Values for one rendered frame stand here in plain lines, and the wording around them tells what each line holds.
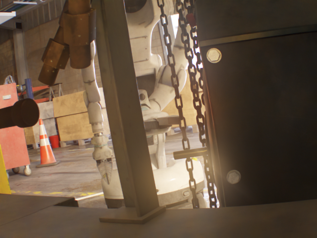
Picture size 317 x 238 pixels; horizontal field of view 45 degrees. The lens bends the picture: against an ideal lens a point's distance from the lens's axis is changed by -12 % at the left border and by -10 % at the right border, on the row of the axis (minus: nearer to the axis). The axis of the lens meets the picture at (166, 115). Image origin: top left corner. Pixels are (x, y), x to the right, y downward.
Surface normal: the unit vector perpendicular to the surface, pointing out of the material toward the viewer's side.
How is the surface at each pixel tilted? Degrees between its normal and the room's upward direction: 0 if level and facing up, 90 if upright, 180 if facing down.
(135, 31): 142
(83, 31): 121
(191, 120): 90
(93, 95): 114
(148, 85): 75
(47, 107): 79
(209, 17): 45
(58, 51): 99
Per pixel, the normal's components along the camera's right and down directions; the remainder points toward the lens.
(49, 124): 0.93, -0.14
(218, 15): -0.25, -0.64
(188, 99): -0.48, 0.13
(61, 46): 0.00, 0.21
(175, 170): 0.22, -0.72
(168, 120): -0.87, 0.18
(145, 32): 0.24, 0.79
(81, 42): 0.25, 0.51
